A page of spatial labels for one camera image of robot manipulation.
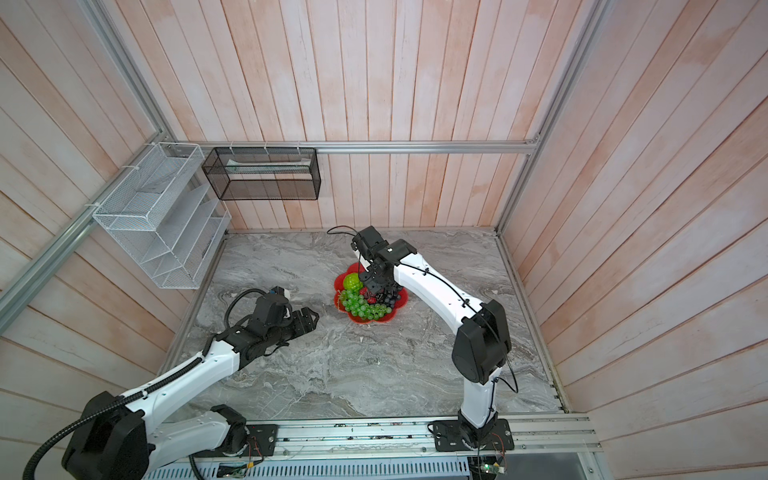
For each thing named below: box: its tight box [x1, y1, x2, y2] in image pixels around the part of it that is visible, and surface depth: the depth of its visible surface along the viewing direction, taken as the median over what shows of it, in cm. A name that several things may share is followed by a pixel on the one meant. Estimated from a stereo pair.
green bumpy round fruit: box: [343, 273, 363, 292], surface depth 98 cm
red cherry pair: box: [360, 287, 377, 304], surface depth 94 cm
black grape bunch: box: [376, 286, 403, 309], surface depth 97 cm
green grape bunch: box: [340, 290, 393, 320], surface depth 94 cm
